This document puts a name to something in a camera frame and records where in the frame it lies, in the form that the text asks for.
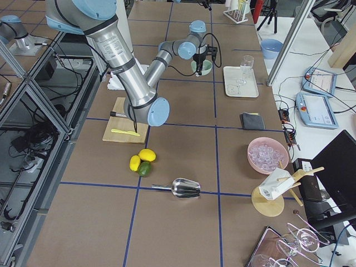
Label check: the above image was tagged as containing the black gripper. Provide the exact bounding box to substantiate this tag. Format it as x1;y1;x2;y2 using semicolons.
193;46;217;72

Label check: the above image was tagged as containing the pale green bowl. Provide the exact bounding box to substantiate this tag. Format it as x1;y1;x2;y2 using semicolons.
191;60;212;77

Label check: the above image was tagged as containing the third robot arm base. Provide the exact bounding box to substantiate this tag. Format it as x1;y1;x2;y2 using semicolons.
1;15;40;56

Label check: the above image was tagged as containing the blue bowl on side table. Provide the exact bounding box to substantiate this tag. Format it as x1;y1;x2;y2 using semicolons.
260;39;283;60

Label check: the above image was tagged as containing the pink bowl of ice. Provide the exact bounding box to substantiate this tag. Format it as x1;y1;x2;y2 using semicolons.
247;137;289;175

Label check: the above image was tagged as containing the metal ice scoop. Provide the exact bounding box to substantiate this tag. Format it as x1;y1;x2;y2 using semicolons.
151;177;201;199

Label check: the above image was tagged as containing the cream bear tray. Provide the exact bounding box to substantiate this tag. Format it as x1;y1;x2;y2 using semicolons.
223;66;259;98

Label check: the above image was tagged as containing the clear wine glass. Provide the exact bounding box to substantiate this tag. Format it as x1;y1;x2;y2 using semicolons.
237;55;254;86

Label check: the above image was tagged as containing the grey yellow folded cloth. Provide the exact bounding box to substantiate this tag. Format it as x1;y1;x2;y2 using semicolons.
240;112;265;130

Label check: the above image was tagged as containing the yellow plastic knife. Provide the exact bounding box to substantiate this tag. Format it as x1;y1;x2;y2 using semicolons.
111;128;141;137

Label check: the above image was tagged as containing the wooden cutting board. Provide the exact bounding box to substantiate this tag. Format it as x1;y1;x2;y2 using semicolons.
102;97;150;145

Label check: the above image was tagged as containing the yellow lemon round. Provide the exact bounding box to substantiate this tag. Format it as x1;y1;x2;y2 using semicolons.
139;149;156;162

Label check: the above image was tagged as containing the teach pendant far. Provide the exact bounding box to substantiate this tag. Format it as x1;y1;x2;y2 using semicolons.
301;67;337;98

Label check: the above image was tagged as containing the teach pendant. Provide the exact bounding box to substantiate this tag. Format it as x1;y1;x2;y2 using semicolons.
301;67;337;98
296;93;339;129

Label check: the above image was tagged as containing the yellow lemon upper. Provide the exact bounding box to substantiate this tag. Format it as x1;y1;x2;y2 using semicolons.
129;155;141;172

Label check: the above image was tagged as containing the green avocado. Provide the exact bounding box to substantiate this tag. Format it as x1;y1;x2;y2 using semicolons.
137;161;152;177

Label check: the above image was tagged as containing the teach pendant near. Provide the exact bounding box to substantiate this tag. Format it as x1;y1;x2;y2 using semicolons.
296;93;339;129

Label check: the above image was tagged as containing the white carton on stand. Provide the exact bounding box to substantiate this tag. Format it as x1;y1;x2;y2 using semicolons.
258;168;294;200

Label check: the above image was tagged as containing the wooden cup stand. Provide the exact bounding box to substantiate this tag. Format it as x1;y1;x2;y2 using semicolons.
251;167;324;217

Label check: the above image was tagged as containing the black monitor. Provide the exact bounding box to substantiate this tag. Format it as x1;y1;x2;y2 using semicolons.
300;130;355;230

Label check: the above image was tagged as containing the glasses rack tray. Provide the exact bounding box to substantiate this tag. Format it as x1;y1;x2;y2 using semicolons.
246;210;330;266

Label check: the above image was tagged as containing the white wire dish rack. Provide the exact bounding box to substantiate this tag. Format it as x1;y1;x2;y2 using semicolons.
223;0;250;24

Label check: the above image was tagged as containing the black camera tripod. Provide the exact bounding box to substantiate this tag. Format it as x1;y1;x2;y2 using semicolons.
256;0;278;34

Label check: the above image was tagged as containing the aluminium frame post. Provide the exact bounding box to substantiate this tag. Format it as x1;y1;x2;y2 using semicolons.
266;0;316;86

